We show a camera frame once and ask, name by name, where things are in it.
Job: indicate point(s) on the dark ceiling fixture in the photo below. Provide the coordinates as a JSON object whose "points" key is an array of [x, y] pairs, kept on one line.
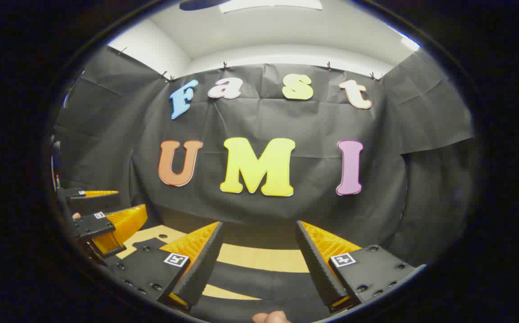
{"points": [[201, 3]]}

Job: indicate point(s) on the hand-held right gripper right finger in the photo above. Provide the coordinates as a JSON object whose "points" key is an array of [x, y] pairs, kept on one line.
{"points": [[315, 264]]}

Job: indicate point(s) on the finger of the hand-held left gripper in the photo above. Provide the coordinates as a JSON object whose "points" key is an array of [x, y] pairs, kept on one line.
{"points": [[93, 202], [89, 226]]}

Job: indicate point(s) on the black backdrop cloth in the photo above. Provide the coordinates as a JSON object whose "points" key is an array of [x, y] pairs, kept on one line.
{"points": [[309, 121]]}

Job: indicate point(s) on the white ceiling light panel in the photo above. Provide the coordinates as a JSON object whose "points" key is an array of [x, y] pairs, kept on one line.
{"points": [[270, 5]]}

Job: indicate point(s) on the dark grey jeans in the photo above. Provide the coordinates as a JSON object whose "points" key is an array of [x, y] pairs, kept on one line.
{"points": [[264, 280]]}

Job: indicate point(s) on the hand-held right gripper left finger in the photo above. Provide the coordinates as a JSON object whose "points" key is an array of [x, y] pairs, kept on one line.
{"points": [[203, 264]]}

